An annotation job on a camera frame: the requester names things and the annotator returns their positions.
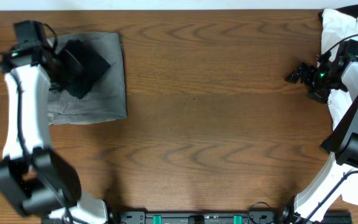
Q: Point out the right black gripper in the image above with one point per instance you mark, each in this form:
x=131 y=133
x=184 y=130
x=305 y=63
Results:
x=320 y=96

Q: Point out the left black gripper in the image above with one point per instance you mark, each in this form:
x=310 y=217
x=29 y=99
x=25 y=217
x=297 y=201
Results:
x=60 y=85

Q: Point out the black t-shirt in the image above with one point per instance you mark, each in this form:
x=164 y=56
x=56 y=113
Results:
x=82 y=67

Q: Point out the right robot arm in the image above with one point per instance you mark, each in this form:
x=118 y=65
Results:
x=339 y=175

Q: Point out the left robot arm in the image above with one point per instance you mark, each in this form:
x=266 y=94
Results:
x=34 y=179

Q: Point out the folded grey khaki pants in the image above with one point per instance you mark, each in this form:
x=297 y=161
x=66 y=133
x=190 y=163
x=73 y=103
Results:
x=106 y=101

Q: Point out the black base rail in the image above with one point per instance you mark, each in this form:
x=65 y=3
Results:
x=263 y=217

